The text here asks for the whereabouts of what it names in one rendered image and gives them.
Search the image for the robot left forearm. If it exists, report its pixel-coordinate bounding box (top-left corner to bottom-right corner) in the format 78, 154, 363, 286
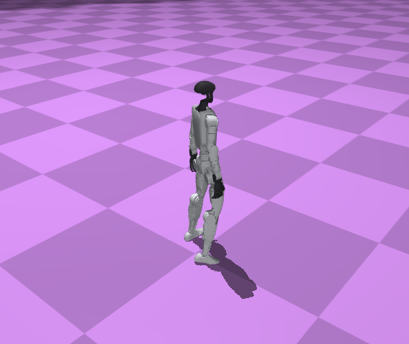
189, 132, 197, 155

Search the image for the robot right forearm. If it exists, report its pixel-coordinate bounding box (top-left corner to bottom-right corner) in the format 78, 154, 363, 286
208, 146, 222, 180

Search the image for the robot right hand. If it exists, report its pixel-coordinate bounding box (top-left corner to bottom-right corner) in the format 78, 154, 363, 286
212, 174, 225, 199

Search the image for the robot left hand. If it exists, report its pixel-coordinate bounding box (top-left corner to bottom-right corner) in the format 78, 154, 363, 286
189, 150, 197, 172

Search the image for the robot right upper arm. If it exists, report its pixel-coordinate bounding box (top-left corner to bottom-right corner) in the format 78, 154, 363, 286
204, 114, 219, 153

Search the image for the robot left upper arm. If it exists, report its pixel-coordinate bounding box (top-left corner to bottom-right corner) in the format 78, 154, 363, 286
190, 105, 197, 135

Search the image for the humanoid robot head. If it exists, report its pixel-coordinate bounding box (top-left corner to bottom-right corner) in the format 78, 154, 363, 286
194, 81, 215, 112

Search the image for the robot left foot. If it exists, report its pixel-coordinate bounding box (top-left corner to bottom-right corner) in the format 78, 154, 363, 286
184, 228, 203, 241

